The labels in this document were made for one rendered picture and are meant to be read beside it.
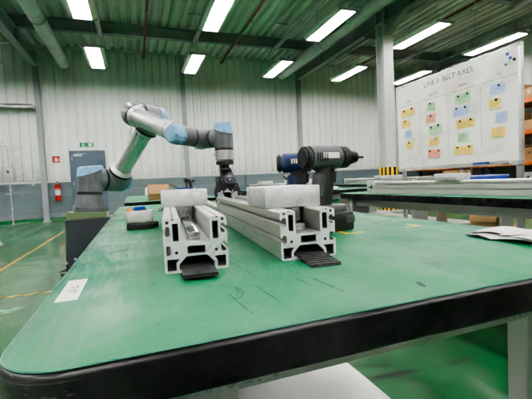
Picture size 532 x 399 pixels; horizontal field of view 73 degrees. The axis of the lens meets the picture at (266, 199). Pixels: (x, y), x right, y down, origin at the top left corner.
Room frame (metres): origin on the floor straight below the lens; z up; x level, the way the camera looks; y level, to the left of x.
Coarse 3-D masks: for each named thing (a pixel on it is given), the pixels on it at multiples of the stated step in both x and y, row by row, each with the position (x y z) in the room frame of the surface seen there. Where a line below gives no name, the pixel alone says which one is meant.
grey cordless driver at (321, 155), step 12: (300, 156) 0.91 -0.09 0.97; (312, 156) 0.89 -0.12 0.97; (324, 156) 0.90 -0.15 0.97; (336, 156) 0.91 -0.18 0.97; (348, 156) 0.93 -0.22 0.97; (360, 156) 0.98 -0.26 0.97; (312, 168) 0.90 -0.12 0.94; (324, 168) 0.92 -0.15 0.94; (336, 168) 0.94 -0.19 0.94; (312, 180) 0.92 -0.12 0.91; (324, 180) 0.91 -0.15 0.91; (324, 192) 0.91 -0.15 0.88; (324, 204) 0.91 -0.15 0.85; (336, 204) 0.92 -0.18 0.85; (336, 216) 0.90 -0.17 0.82; (348, 216) 0.92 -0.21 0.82; (336, 228) 0.90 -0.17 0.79; (348, 228) 0.92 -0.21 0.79
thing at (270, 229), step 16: (224, 208) 1.20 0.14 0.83; (240, 208) 0.99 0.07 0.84; (256, 208) 0.76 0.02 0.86; (272, 208) 0.68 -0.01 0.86; (304, 208) 0.69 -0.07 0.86; (320, 208) 0.63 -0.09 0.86; (240, 224) 0.95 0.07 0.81; (256, 224) 0.77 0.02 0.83; (272, 224) 0.65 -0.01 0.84; (288, 224) 0.64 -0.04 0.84; (304, 224) 0.66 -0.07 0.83; (320, 224) 0.62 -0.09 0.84; (256, 240) 0.77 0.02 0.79; (272, 240) 0.65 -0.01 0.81; (288, 240) 0.61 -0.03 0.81; (304, 240) 0.64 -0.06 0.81; (320, 240) 0.62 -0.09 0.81; (288, 256) 0.62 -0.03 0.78
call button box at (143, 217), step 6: (132, 210) 1.18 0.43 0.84; (138, 210) 1.17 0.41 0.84; (144, 210) 1.18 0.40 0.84; (150, 210) 1.17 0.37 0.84; (126, 216) 1.14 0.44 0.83; (132, 216) 1.15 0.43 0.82; (138, 216) 1.15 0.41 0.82; (144, 216) 1.16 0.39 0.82; (150, 216) 1.16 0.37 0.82; (132, 222) 1.15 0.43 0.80; (138, 222) 1.15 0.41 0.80; (144, 222) 1.16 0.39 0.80; (150, 222) 1.16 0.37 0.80; (156, 222) 1.20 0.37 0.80; (132, 228) 1.15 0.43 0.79; (138, 228) 1.15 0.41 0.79; (144, 228) 1.16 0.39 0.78; (150, 228) 1.16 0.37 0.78
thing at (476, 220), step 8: (152, 184) 3.43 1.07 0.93; (160, 184) 3.45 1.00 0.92; (168, 184) 3.48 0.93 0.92; (152, 192) 3.40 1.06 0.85; (160, 192) 3.42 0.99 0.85; (472, 216) 4.22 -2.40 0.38; (480, 216) 4.16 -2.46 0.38; (488, 216) 4.09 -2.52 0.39; (472, 224) 4.26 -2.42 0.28; (480, 224) 4.19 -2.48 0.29; (488, 224) 4.13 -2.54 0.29; (496, 224) 4.07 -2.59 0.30
